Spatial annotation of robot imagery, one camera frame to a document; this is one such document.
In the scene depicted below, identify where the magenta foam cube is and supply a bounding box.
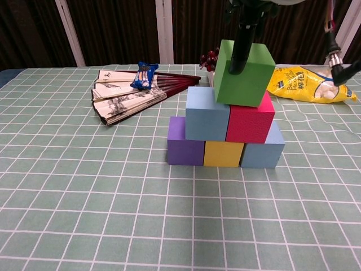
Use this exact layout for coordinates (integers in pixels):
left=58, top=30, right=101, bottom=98
left=225, top=91, right=276, bottom=145

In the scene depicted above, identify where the white metal frame post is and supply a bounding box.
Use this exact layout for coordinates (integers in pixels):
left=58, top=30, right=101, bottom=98
left=55, top=0, right=86, bottom=68
left=155, top=0, right=174, bottom=64
left=324, top=0, right=361, bottom=65

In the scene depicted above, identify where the blue snack packet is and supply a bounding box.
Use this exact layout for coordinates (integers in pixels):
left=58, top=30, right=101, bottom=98
left=129, top=62, right=159, bottom=91

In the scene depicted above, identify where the painted paper folding fan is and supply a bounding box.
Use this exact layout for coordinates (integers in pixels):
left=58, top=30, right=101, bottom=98
left=91, top=69, right=202, bottom=126

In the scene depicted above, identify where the yellow marshmallow bag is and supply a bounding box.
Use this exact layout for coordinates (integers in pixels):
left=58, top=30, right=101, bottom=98
left=266, top=64, right=358, bottom=104

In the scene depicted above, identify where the yellow foam cube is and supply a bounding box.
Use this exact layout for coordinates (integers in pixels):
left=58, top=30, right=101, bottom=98
left=203, top=140, right=245, bottom=168

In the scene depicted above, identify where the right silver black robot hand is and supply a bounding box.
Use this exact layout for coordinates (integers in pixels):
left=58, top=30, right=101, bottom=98
left=225, top=0, right=307, bottom=75

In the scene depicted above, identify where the green foam cube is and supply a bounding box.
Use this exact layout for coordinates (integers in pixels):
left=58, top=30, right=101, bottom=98
left=213, top=39, right=276, bottom=108

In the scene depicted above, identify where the purple foam cube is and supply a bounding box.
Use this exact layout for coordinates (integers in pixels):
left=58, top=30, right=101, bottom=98
left=167, top=116, right=206, bottom=166

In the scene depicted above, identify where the dark red grape bunch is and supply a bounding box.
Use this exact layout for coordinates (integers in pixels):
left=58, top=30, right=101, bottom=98
left=199, top=47, right=220, bottom=73

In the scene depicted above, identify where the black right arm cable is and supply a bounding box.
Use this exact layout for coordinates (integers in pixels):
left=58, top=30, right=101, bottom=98
left=324, top=0, right=361, bottom=86

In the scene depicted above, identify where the dark pleated curtain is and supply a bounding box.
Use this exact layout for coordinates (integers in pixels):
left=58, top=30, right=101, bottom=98
left=0, top=0, right=361, bottom=71

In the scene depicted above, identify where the green checked tablecloth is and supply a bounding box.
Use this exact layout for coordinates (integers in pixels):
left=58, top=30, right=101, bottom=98
left=0, top=63, right=361, bottom=271

